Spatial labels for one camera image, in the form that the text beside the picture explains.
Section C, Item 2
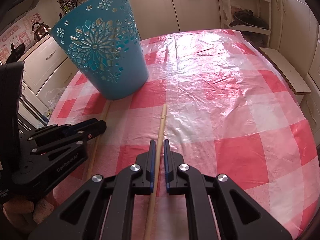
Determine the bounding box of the white tiered storage cart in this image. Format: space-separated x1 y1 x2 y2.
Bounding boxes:
219 0 272 46

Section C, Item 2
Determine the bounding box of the black wok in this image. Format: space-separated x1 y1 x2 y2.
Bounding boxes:
6 43 25 63

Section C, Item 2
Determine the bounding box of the black gripper strap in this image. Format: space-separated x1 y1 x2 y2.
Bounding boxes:
0 61 25 203

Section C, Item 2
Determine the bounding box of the wooden stool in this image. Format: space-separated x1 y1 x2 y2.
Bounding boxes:
258 47 311 95

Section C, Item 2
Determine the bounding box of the black pan on cart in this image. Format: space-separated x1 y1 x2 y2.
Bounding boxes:
228 10 268 29

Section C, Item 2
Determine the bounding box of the floral plastic-lined waste bin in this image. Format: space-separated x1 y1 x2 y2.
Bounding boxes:
46 87 65 113

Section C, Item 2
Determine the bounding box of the pink checkered plastic tablecloth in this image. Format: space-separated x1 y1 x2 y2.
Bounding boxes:
50 30 319 238

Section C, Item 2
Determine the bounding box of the teal perforated plastic basket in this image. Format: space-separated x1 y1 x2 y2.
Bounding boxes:
50 0 149 100

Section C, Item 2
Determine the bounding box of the metal kettle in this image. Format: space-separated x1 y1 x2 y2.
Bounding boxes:
32 22 51 42

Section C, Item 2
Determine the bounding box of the beige wooden chopstick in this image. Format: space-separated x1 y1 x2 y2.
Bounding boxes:
86 101 111 180
144 103 167 240

